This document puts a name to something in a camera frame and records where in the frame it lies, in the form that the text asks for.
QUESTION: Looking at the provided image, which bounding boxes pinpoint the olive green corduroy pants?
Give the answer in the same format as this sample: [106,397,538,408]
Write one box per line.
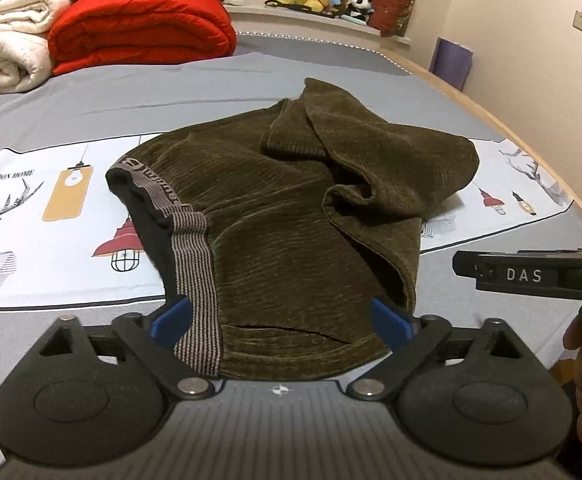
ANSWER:
[106,79,479,380]

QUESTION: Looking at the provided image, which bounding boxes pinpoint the printed grey white bedsheet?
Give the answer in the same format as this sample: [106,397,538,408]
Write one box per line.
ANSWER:
[0,35,582,479]

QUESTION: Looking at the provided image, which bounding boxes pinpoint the red folded blanket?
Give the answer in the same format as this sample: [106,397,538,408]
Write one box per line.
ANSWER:
[48,0,237,76]

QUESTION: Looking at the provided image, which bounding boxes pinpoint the cream folded blanket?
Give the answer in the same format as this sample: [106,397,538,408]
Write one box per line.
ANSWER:
[0,0,72,94]

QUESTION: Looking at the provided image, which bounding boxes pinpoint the panda plush toy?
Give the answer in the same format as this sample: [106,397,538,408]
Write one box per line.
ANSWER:
[346,0,373,23]

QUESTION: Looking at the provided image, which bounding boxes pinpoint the dark red cushion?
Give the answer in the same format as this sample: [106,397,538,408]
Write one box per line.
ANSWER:
[368,0,416,37]

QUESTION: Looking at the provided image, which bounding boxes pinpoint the wooden bed frame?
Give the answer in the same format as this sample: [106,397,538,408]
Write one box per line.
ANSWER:
[378,48,582,211]

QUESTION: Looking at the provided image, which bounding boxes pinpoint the purple board against wall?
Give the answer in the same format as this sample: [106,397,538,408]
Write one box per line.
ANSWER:
[429,38,474,91]

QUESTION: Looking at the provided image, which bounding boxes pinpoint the white wall switch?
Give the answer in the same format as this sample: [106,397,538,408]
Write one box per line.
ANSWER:
[572,11,582,32]

